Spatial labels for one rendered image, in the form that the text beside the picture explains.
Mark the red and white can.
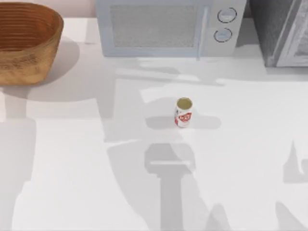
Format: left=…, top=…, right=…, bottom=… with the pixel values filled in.
left=174, top=97, right=194, bottom=129

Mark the pale microwave oven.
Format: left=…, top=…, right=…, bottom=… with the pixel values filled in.
left=95, top=0, right=248, bottom=58

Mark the microwave knob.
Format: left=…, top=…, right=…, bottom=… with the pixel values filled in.
left=213, top=27, right=233, bottom=43
left=217, top=7, right=238, bottom=24

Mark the wooden basket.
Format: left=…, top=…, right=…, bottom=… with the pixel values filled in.
left=0, top=1, right=64, bottom=86

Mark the microwave door handle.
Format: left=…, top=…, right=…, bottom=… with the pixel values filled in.
left=196, top=6, right=209, bottom=61

